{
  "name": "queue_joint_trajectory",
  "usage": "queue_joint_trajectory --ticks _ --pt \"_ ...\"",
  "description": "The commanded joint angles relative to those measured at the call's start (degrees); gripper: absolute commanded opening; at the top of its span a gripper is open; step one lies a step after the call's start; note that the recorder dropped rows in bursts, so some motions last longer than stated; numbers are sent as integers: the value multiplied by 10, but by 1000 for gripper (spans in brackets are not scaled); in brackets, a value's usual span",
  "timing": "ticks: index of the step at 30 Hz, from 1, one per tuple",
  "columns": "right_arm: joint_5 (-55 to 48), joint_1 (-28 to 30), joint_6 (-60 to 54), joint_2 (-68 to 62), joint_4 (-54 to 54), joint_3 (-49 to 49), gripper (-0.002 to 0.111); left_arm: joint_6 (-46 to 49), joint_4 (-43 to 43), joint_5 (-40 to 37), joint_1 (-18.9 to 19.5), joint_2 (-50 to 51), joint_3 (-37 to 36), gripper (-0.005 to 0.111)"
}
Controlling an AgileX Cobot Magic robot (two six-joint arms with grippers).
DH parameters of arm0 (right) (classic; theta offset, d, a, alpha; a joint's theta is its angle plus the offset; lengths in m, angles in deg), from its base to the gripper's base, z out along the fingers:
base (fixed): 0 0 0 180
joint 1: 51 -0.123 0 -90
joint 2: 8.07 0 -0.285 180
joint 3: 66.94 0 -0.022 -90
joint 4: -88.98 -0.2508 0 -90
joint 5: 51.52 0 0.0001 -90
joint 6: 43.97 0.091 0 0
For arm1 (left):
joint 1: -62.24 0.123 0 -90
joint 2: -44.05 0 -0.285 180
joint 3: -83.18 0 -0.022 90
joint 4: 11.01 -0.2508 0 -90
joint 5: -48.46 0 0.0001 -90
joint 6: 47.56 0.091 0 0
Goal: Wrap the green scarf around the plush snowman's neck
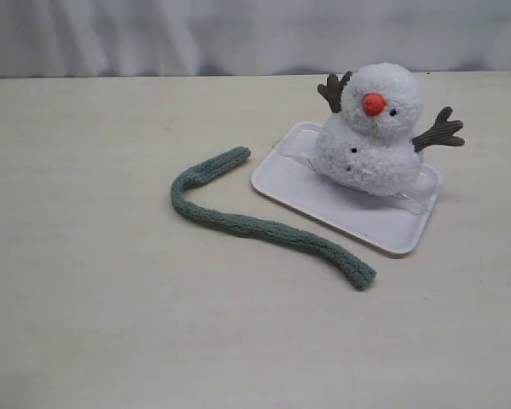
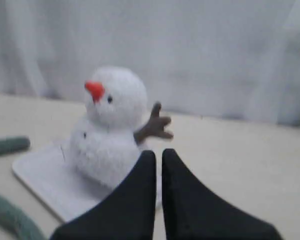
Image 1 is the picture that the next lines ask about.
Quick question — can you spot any white backdrop curtain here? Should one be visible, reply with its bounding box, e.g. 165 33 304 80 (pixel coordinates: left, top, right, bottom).
0 1 511 78

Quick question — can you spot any green knitted scarf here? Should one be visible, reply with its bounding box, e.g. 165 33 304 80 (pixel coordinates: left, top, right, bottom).
169 146 376 291

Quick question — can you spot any white rectangular plastic tray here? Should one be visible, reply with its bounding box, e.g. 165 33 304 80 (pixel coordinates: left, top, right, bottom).
251 122 443 256

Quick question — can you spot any white plush snowman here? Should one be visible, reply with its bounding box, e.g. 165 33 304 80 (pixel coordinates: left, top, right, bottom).
310 62 465 197

